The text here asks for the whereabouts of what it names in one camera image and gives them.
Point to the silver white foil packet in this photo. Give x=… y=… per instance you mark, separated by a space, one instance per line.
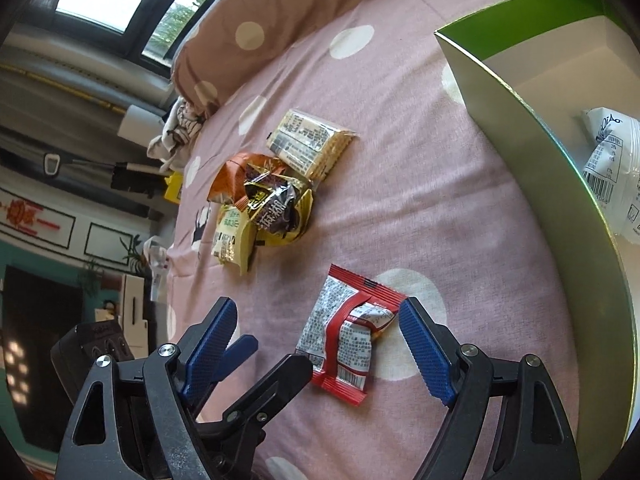
x=615 y=170

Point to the black cleaning tool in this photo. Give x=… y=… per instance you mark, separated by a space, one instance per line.
x=135 y=180

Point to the white striped cloth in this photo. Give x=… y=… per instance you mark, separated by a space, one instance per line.
x=175 y=130

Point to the black yellow sesame packet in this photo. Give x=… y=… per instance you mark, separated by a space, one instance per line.
x=275 y=215

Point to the white plastic bag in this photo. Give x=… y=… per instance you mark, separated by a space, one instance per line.
x=157 y=270

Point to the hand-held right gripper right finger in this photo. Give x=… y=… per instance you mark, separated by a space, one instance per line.
x=425 y=355

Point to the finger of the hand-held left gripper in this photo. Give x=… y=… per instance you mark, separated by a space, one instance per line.
x=280 y=390
x=240 y=350

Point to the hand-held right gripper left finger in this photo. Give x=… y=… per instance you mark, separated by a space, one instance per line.
x=210 y=350

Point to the yellow green snack packet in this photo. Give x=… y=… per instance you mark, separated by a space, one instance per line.
x=230 y=235

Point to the red snack packet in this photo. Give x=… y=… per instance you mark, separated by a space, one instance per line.
x=345 y=340

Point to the clear cracker packet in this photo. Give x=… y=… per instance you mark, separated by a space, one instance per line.
x=305 y=140

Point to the green potted plant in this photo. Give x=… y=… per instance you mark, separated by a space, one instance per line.
x=134 y=255

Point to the white paper roll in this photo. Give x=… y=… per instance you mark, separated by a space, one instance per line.
x=140 y=122

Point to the green white cardboard box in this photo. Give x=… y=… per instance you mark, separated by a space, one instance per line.
x=500 y=95

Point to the orange brown snack packet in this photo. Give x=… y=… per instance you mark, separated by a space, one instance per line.
x=227 y=180

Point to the yellow box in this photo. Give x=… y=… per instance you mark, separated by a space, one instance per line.
x=174 y=187

